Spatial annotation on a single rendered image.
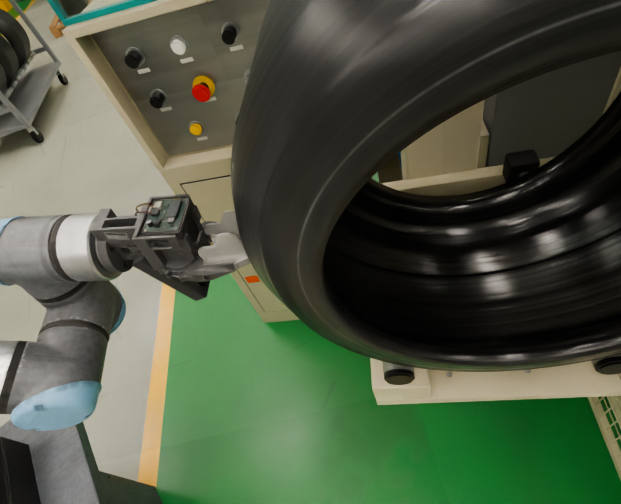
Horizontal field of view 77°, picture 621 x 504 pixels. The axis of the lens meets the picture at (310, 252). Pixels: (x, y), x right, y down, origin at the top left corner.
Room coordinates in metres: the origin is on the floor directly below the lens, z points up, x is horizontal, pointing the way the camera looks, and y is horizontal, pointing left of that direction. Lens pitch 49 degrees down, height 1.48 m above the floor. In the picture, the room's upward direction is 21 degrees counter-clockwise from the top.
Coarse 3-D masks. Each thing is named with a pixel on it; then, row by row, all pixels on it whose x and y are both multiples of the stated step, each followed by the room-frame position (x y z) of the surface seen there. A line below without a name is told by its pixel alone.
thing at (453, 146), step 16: (464, 112) 0.50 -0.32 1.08; (480, 112) 0.50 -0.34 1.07; (448, 128) 0.51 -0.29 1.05; (464, 128) 0.50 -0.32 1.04; (480, 128) 0.50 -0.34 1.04; (416, 144) 0.53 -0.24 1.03; (432, 144) 0.52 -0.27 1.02; (448, 144) 0.51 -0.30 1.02; (464, 144) 0.50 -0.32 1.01; (416, 160) 0.53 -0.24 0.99; (432, 160) 0.52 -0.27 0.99; (448, 160) 0.51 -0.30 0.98; (464, 160) 0.50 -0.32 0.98; (416, 176) 0.53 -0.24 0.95
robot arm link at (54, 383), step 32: (64, 320) 0.38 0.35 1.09; (0, 352) 0.33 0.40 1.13; (32, 352) 0.33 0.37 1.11; (64, 352) 0.33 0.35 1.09; (96, 352) 0.34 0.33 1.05; (0, 384) 0.29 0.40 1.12; (32, 384) 0.29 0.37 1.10; (64, 384) 0.28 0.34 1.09; (96, 384) 0.29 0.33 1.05; (32, 416) 0.26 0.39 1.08; (64, 416) 0.26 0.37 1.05
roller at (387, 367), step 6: (384, 366) 0.23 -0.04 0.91; (390, 366) 0.22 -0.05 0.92; (396, 366) 0.22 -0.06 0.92; (402, 366) 0.21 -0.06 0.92; (384, 372) 0.22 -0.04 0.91; (390, 372) 0.21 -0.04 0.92; (396, 372) 0.21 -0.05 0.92; (402, 372) 0.20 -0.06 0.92; (408, 372) 0.20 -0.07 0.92; (384, 378) 0.21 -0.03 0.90; (390, 378) 0.21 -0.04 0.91; (396, 378) 0.20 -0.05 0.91; (402, 378) 0.20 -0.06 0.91; (408, 378) 0.20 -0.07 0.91; (414, 378) 0.20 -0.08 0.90; (396, 384) 0.21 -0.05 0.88; (402, 384) 0.20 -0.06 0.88
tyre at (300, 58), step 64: (320, 0) 0.24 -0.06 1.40; (384, 0) 0.21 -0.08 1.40; (448, 0) 0.19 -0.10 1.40; (512, 0) 0.17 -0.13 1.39; (576, 0) 0.16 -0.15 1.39; (256, 64) 0.29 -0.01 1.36; (320, 64) 0.22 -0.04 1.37; (384, 64) 0.19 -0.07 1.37; (448, 64) 0.18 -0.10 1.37; (512, 64) 0.17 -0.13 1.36; (256, 128) 0.25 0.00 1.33; (320, 128) 0.20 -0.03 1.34; (384, 128) 0.19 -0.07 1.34; (256, 192) 0.24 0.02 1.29; (320, 192) 0.20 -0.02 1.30; (384, 192) 0.45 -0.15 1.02; (512, 192) 0.38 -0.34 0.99; (576, 192) 0.34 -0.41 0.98; (256, 256) 0.25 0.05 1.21; (320, 256) 0.21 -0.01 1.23; (384, 256) 0.39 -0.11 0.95; (448, 256) 0.37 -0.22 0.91; (512, 256) 0.32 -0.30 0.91; (576, 256) 0.26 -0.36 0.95; (320, 320) 0.22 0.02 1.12; (384, 320) 0.27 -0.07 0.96; (448, 320) 0.26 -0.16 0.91; (512, 320) 0.22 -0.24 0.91; (576, 320) 0.18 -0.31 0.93
